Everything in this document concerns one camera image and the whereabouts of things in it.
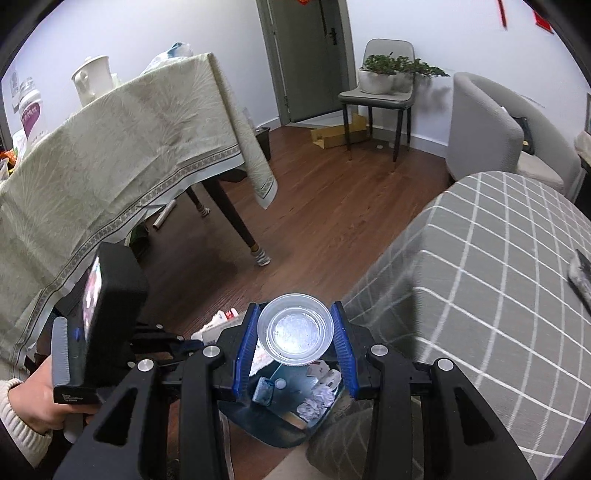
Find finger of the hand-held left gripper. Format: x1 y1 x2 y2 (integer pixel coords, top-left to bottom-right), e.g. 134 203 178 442
128 324 206 366

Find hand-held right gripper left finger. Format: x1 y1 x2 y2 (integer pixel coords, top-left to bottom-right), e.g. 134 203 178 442
54 302 262 480

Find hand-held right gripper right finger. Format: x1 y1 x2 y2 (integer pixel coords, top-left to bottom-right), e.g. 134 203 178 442
330 301 539 480

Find clear plastic cup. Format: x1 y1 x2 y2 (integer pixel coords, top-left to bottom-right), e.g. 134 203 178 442
257 292 335 367

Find teal plastic bin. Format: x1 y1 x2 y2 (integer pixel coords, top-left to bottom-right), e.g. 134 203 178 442
215 302 370 448

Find person's left forearm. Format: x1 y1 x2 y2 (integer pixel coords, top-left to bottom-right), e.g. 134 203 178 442
0 378 52 468

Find person's left hand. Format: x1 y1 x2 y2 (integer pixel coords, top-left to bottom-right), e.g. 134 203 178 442
7 357 88 435

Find white printed packet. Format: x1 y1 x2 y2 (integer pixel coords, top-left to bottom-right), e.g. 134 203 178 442
307 362 343 386

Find small blue box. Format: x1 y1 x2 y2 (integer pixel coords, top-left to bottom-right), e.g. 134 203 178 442
253 376 276 407

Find crumpled white paper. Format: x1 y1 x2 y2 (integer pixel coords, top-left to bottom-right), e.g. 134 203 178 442
295 399 324 422
311 385 339 407

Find dark green bag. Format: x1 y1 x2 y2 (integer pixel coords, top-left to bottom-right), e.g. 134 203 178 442
127 225 151 256

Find white paper roll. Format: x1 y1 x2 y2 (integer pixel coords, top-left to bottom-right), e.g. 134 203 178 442
154 199 177 232

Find dark table leg with sock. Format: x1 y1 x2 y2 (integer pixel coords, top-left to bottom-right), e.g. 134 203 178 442
185 187 211 217
203 178 273 267

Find table with beige tablecloth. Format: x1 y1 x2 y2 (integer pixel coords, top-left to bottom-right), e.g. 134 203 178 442
0 52 279 370

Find grey checked blanket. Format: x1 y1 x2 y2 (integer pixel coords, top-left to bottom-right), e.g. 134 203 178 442
307 171 591 480

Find colourful snack packets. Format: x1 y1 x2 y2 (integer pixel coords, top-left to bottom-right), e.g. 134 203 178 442
0 148 22 182

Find white jar purple label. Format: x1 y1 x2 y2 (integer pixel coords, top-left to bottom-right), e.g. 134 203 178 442
11 78 49 139

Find small black bin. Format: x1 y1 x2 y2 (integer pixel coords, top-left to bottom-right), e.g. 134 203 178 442
253 127 272 161

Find flat cardboard box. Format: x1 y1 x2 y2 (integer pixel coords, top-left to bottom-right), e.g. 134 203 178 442
310 114 370 151

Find white ceramic teapot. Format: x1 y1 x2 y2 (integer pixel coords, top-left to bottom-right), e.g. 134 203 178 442
71 55 123 108

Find dark remote control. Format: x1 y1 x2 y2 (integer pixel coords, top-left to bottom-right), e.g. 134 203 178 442
567 249 591 319

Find white printed plastic bag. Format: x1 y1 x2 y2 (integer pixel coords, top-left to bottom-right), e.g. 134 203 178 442
141 41 195 75

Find grey dining chair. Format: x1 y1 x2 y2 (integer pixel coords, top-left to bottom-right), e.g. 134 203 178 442
338 39 415 163

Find light grey armchair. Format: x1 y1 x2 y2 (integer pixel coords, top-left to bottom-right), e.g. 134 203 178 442
445 71 585 199

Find dark cloth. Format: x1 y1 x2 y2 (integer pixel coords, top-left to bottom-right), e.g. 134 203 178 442
512 115 536 155

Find potted green plant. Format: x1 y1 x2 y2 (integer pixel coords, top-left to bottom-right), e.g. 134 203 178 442
358 53 451 95

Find grey door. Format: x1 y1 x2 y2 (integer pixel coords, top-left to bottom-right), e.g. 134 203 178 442
256 0 356 125

